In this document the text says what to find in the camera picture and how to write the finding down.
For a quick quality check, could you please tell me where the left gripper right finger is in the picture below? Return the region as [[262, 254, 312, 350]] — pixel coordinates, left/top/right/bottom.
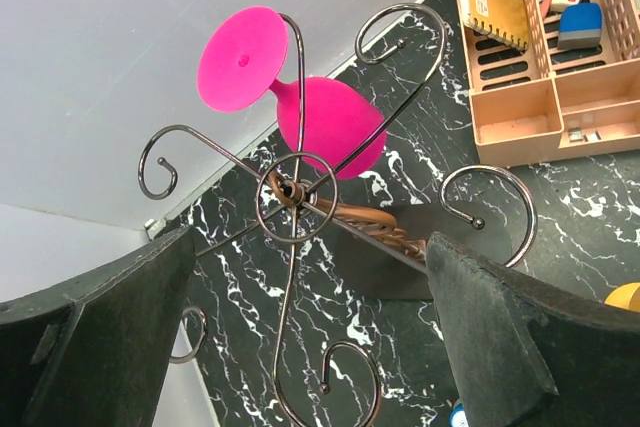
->
[[426, 233, 639, 426]]

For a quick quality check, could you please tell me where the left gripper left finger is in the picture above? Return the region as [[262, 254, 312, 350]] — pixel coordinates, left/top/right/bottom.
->
[[1, 227, 195, 426]]

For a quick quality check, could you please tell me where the magenta wine glass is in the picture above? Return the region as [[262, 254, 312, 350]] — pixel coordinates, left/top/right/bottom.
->
[[196, 6, 386, 179]]

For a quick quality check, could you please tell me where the orange wine glass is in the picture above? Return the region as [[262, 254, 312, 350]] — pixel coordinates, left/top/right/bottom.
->
[[604, 282, 640, 312]]

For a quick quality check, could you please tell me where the metal wine glass rack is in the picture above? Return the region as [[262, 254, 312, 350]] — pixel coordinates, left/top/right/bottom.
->
[[137, 2, 539, 427]]

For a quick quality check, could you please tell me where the pink desk file organizer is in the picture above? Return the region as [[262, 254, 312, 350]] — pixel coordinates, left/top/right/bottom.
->
[[461, 0, 639, 167]]

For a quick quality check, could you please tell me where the blue eraser block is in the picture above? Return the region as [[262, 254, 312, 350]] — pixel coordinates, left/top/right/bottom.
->
[[557, 2, 603, 50]]

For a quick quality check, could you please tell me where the yellow spiral notebook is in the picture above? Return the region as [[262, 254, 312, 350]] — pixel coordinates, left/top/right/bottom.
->
[[458, 0, 530, 52]]

